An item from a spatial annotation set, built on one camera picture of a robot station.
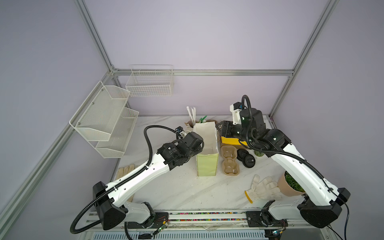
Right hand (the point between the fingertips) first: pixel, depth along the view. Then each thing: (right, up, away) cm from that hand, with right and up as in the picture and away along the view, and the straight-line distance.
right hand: (217, 125), depth 67 cm
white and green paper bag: (-4, -17, +6) cm, 18 cm away
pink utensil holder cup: (-14, +2, +35) cm, 37 cm away
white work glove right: (+30, -37, +17) cm, 50 cm away
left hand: (-10, -10, +6) cm, 16 cm away
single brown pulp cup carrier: (+12, -24, +24) cm, 36 cm away
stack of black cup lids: (+23, -21, +26) cm, 41 cm away
